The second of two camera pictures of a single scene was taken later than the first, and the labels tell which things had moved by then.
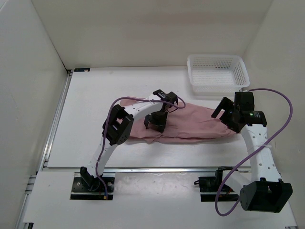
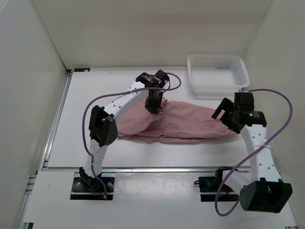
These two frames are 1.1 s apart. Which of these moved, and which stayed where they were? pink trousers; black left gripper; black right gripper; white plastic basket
Moved: black left gripper
Stayed: white plastic basket; black right gripper; pink trousers
